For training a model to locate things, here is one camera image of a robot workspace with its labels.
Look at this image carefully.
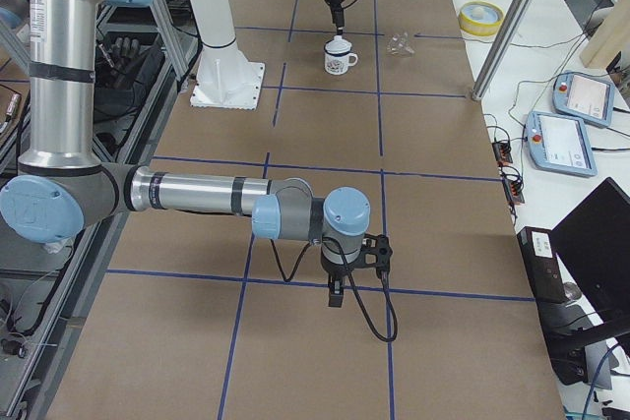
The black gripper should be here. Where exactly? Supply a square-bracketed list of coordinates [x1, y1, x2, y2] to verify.
[326, 0, 345, 34]
[322, 256, 351, 308]

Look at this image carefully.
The clear glass funnel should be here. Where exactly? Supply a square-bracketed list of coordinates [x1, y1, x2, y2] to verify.
[387, 31, 415, 57]

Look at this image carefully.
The white round mug lid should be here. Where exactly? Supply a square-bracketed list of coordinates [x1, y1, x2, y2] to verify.
[325, 35, 352, 54]

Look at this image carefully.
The white enamel mug blue rim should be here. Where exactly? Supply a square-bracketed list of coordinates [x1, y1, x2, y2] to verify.
[324, 47, 358, 76]

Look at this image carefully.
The yellow tape roll with bowl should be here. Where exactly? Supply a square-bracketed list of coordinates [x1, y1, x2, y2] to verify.
[458, 1, 505, 37]

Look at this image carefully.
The lower orange black connector module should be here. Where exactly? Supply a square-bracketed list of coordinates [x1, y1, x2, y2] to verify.
[502, 176, 525, 206]

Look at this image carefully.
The orange black connector module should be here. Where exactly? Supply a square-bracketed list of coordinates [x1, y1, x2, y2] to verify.
[502, 176, 525, 206]
[491, 141, 513, 165]

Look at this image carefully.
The black desktop box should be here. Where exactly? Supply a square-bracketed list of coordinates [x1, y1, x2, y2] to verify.
[517, 226, 568, 304]

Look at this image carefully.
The upper orange black connector module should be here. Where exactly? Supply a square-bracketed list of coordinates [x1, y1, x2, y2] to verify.
[491, 141, 513, 165]

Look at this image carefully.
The near blue teach pendant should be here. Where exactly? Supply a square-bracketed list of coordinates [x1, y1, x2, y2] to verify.
[525, 111, 598, 177]

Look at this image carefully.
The blue teach pendant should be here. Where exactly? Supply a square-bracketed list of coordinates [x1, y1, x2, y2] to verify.
[525, 111, 598, 177]
[552, 71, 614, 128]

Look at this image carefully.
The black computer monitor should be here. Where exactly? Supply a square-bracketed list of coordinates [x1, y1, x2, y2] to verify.
[550, 177, 629, 321]

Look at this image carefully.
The far blue teach pendant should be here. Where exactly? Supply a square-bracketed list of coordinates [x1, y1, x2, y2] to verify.
[552, 71, 614, 128]

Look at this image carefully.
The wooden plank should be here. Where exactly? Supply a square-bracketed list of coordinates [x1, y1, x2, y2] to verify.
[580, 0, 630, 69]

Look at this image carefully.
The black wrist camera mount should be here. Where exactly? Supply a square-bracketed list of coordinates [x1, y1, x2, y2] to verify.
[354, 234, 393, 279]

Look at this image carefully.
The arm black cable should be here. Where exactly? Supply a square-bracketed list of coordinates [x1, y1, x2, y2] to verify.
[269, 235, 400, 342]

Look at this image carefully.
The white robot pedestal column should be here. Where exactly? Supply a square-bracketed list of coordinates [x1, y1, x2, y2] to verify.
[190, 0, 265, 110]

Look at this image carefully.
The aluminium frame post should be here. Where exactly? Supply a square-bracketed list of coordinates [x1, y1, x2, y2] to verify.
[472, 0, 533, 101]

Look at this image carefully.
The aluminium side frame rail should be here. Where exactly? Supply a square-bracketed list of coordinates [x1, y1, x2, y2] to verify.
[1, 60, 186, 419]

